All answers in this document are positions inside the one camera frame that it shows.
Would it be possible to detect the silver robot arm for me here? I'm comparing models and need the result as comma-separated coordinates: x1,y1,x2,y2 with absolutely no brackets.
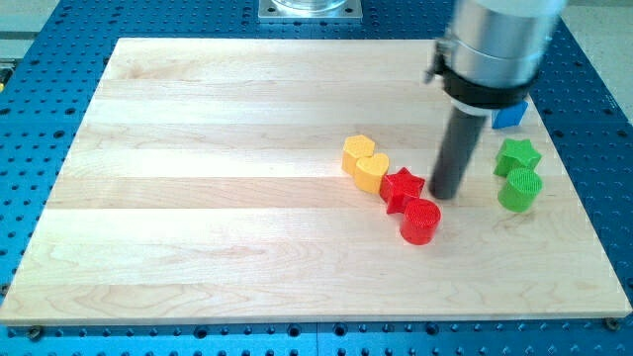
425,0,567,117

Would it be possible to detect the wooden board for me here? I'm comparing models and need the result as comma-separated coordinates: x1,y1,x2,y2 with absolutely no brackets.
1,38,631,326

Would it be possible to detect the yellow hexagon block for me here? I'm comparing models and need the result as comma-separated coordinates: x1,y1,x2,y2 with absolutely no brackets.
341,134,376,175

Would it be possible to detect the yellow heart block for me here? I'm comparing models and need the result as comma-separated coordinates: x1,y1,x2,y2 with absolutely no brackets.
353,153,390,194

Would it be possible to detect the red star block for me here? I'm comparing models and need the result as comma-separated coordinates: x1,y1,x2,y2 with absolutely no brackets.
379,167,425,215

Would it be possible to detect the red cylinder block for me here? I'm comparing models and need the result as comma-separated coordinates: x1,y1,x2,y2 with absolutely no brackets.
400,199,442,245

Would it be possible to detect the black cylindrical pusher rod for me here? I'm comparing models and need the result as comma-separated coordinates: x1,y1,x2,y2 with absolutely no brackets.
429,108,487,200

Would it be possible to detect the blue cube block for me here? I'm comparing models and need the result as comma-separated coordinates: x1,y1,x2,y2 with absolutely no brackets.
492,101,529,130

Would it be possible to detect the green star block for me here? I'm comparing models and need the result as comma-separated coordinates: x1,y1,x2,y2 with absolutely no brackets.
494,138,542,177

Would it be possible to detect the green cylinder block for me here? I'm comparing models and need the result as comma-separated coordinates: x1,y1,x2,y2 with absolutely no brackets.
497,168,543,213

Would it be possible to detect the blue perforated table plate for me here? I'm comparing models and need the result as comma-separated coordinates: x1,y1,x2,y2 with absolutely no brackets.
1,1,632,355

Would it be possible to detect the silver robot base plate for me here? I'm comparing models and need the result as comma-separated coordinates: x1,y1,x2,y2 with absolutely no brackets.
257,0,363,23

